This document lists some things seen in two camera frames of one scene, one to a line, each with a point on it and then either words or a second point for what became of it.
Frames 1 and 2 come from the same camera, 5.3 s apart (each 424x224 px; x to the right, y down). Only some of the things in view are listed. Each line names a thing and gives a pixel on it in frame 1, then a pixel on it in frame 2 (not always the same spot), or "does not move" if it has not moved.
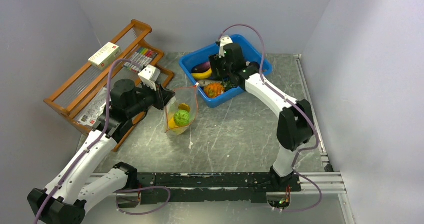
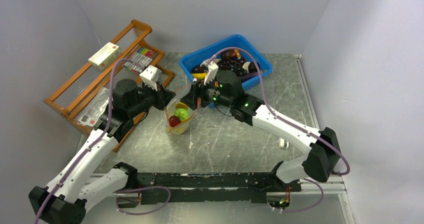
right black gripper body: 224,69 → 209,93
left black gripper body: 146,98 does not move
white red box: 105,56 does not move
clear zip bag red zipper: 181,110 does not move
